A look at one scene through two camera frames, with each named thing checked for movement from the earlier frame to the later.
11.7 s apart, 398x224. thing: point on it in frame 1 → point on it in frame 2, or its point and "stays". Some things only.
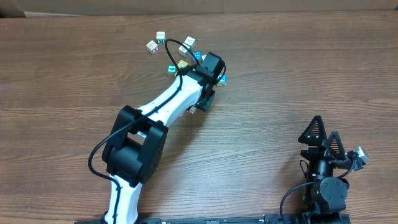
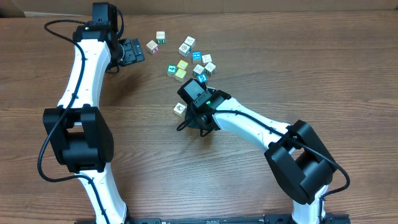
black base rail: [230, 221] stays
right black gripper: [321, 152] → [189, 113]
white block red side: [152, 47] stays
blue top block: [198, 55] stays
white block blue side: [183, 51] stays
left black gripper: [207, 101] → [133, 50]
